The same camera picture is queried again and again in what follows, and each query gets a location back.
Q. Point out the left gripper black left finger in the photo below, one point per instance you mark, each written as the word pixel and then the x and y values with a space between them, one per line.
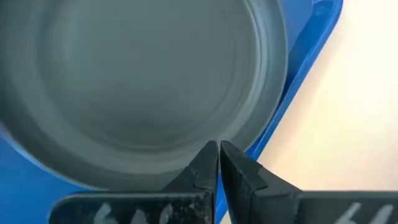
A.
pixel 186 202

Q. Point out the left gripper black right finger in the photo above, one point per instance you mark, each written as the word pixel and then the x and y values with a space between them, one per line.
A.
pixel 255 199

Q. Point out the dark grey round plate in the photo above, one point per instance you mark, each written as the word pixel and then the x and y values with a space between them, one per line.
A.
pixel 140 87

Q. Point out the blue plastic tray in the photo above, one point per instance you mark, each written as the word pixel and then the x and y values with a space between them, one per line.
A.
pixel 308 46

